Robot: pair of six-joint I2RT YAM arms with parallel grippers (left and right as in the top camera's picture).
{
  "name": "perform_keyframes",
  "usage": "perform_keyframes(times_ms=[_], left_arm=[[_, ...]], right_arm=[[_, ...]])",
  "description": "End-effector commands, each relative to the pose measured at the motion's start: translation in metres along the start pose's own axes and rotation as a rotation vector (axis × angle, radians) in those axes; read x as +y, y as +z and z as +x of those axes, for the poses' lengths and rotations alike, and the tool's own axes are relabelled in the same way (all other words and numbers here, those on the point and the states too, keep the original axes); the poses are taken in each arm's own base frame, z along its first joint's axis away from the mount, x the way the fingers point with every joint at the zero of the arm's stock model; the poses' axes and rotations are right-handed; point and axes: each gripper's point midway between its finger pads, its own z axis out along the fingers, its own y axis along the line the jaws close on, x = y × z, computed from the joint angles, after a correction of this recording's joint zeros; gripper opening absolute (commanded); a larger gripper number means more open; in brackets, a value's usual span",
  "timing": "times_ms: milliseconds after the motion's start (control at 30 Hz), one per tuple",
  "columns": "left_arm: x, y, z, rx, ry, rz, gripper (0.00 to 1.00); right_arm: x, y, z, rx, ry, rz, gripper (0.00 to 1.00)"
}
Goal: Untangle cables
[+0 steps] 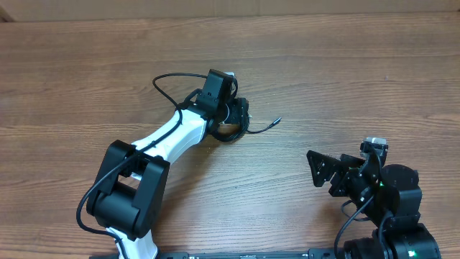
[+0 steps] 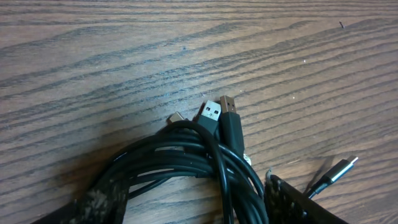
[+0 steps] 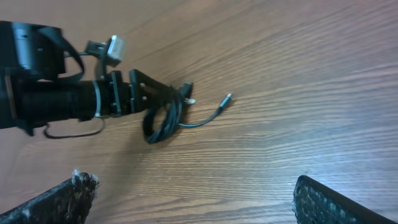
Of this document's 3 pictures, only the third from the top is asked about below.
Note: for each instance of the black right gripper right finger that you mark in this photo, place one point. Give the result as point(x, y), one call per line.
point(315, 203)

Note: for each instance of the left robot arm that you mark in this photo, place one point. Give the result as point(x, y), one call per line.
point(35, 89)

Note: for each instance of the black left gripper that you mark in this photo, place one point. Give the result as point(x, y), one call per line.
point(116, 98)

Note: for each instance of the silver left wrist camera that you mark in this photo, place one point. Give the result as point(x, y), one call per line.
point(111, 52)

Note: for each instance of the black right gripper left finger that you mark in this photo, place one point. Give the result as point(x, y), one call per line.
point(68, 202)

